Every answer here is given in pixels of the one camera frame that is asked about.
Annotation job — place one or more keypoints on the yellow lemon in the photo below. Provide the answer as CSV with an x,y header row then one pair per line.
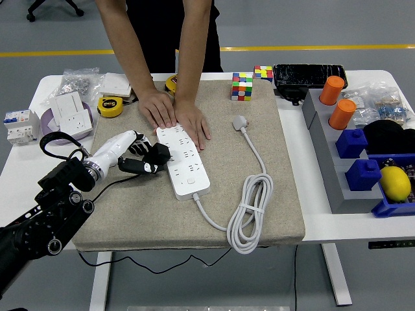
x,y
395,184

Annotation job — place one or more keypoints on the black table control panel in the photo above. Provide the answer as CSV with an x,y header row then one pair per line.
x,y
390,245

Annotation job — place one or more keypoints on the white power strip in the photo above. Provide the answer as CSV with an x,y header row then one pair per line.
x,y
191,181

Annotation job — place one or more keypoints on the blue plastic bin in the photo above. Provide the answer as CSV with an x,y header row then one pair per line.
x,y
389,209

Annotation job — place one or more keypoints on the clear plastic parts bag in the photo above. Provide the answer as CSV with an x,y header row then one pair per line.
x,y
366,97

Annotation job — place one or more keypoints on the person's right hand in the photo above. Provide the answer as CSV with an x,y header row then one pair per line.
x,y
159,108

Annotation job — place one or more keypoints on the black plug adapter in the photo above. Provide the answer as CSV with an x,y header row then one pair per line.
x,y
157,151

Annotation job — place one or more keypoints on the clear bag of blue components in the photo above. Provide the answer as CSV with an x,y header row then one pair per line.
x,y
394,111

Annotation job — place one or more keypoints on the white double switch panel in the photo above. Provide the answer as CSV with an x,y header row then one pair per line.
x,y
66,103

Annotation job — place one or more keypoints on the white table leg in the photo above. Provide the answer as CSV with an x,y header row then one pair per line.
x,y
337,275
100,282

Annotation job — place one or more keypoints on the blue block with knob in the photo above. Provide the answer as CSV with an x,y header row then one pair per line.
x,y
351,143
363,175

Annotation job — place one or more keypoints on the white wall switch panel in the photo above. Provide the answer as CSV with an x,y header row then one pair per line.
x,y
113,85

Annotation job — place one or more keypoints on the person's left hand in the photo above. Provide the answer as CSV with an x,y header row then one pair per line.
x,y
193,123

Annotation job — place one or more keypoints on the person's right forearm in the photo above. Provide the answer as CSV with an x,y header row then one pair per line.
x,y
126,48

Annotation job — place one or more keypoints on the clear bag of metal parts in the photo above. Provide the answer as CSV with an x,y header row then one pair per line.
x,y
76,85

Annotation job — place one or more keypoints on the orange cylinder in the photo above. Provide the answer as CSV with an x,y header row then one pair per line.
x,y
331,90
342,113

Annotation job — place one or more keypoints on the small colourful puzzle cube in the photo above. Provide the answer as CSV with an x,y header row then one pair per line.
x,y
263,73

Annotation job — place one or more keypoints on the person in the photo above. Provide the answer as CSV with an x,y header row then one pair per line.
x,y
162,32

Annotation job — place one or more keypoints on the black cloth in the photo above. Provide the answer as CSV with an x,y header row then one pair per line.
x,y
389,136

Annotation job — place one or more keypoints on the black plastic tray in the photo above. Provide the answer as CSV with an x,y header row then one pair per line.
x,y
309,75

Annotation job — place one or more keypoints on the person's left forearm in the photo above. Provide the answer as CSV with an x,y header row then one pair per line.
x,y
193,48

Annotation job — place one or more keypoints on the white wall socket panel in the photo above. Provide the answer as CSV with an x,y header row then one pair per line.
x,y
76,124

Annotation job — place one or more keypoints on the white circuit breaker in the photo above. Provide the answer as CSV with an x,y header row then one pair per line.
x,y
20,126

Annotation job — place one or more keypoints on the large colourful puzzle cube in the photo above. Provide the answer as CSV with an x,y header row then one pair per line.
x,y
242,87

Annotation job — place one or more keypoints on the black office chair base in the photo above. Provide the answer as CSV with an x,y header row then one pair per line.
x,y
55,7

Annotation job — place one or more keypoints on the purple bowl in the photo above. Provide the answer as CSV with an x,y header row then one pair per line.
x,y
47,121

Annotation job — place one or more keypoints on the grey block holder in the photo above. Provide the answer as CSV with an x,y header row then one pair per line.
x,y
330,155

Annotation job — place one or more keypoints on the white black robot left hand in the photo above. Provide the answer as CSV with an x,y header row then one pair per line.
x,y
113,147

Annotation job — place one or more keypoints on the grey-brown mat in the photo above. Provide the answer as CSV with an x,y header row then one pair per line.
x,y
136,210

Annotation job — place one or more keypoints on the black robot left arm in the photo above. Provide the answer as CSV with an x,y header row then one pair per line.
x,y
65,176

